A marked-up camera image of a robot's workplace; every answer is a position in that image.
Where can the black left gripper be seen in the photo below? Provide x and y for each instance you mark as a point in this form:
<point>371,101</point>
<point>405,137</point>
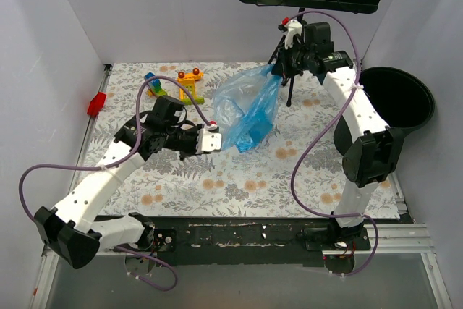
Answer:
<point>193,143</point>

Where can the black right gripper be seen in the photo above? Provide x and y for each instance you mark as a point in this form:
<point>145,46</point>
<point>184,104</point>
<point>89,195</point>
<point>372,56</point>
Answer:
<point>283,66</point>

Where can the blue trash bag roll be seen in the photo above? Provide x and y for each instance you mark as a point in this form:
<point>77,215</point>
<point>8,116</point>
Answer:
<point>245,107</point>

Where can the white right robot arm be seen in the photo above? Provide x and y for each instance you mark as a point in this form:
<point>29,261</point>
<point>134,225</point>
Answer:
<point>375,147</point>

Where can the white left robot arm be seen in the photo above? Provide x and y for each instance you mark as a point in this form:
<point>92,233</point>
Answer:
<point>70,228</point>

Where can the black ribbed trash bin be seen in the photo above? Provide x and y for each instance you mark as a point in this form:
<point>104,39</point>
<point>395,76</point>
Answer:
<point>402,100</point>

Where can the yellow toy block house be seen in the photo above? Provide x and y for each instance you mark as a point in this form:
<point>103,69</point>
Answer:
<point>188,81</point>

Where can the floral patterned table mat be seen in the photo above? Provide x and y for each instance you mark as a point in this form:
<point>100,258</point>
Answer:
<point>229,183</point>

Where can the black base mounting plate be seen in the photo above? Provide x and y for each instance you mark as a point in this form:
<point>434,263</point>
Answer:
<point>200,241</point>

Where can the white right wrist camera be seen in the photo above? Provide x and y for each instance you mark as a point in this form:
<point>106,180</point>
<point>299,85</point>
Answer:
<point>290,28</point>

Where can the red block on rail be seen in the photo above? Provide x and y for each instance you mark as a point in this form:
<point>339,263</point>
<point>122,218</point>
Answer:
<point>96,104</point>

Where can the aluminium frame rail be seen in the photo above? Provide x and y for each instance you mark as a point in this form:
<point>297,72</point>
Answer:
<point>400,270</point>

